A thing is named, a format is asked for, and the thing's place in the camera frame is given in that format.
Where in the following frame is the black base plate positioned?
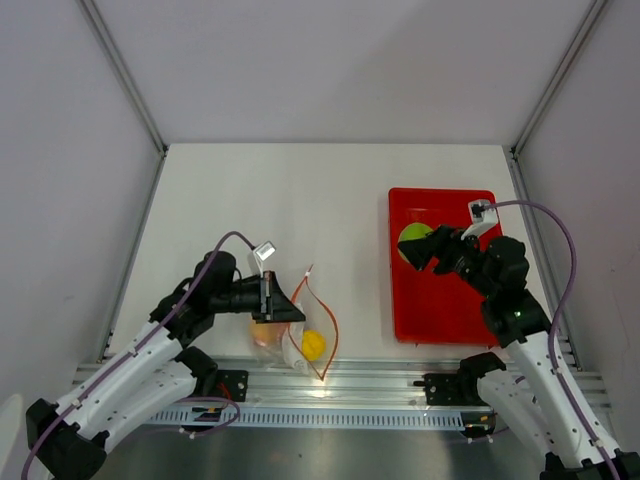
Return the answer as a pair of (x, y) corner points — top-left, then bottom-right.
(413, 373), (487, 407)
(213, 370), (249, 403)

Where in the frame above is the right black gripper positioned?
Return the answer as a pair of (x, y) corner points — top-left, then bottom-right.
(397, 224), (496, 298)

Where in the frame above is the red plastic tray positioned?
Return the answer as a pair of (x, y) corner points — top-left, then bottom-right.
(388, 187), (498, 348)

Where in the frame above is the slotted cable duct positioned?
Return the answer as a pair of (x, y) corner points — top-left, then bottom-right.
(147, 406), (490, 431)

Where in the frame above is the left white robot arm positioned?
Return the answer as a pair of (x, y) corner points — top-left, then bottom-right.
(25, 252), (306, 479)

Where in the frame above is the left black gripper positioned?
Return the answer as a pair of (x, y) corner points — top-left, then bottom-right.
(211, 270), (305, 324)

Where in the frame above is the red orange peach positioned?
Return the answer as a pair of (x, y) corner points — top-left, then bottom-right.
(249, 323), (287, 348)

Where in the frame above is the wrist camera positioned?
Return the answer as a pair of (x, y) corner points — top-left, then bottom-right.
(250, 241), (276, 275)
(461, 199), (499, 240)

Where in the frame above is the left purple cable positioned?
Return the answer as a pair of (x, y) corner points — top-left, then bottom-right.
(19, 230), (259, 480)

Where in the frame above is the clear zip top bag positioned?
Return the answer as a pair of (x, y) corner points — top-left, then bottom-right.
(248, 265), (340, 383)

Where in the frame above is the left frame post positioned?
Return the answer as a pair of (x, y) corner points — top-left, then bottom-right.
(76, 0), (168, 157)

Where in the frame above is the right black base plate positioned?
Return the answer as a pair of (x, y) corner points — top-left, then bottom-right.
(413, 373), (487, 407)

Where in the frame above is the right frame post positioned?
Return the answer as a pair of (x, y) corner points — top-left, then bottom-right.
(510, 0), (613, 160)

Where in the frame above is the frame post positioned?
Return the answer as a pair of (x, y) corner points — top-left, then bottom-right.
(510, 0), (613, 160)
(76, 0), (168, 157)

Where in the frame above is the green apple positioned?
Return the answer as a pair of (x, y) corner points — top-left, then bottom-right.
(398, 222), (433, 243)

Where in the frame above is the aluminium mounting rail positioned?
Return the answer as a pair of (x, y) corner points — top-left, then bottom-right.
(74, 355), (614, 414)

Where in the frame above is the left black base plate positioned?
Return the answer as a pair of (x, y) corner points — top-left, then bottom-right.
(213, 370), (249, 403)

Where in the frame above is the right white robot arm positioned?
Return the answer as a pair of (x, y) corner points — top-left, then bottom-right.
(398, 226), (639, 479)

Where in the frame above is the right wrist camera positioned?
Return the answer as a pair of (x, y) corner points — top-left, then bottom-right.
(461, 199), (499, 240)

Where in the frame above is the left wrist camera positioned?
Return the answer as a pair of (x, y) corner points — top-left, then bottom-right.
(250, 241), (276, 275)

